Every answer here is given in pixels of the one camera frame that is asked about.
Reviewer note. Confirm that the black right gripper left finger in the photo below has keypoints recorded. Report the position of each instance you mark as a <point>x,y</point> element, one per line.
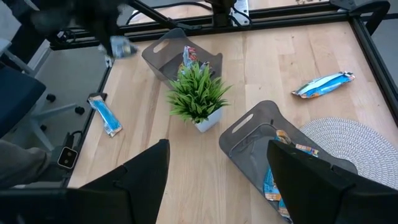
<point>109,205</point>

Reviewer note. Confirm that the dark blue office chair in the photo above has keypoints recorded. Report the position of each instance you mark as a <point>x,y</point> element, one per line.
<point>15,93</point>

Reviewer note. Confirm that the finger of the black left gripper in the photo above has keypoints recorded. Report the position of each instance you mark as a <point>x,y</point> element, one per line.
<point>107,37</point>

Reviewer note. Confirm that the person's leg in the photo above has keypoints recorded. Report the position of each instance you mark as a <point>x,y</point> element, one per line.
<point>18,165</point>

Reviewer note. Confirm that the white mounting bracket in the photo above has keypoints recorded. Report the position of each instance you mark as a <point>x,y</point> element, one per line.
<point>243,12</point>

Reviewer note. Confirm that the black table-level camera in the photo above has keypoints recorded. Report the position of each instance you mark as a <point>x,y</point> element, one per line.
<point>67,157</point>

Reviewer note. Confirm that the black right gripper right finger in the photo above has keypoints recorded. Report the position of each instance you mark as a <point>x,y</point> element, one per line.
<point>317,196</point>

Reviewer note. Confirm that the grey translucent plastic bin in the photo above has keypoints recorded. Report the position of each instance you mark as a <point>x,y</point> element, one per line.
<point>164,59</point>
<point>248,149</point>

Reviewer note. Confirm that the granola bar colourful squares strip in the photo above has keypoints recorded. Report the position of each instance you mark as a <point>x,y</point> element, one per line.
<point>308,150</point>

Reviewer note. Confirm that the blue granola bar colourful squares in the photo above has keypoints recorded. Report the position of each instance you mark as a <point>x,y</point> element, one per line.
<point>107,118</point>

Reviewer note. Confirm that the brown orange granola bar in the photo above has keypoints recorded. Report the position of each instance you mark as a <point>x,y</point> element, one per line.
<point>283,137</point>

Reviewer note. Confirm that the green plant in white pot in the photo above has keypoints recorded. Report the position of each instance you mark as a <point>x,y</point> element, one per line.
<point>199,93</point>

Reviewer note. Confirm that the round grey woven placemat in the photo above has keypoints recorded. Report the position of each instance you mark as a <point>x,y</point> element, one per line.
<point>357,146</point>

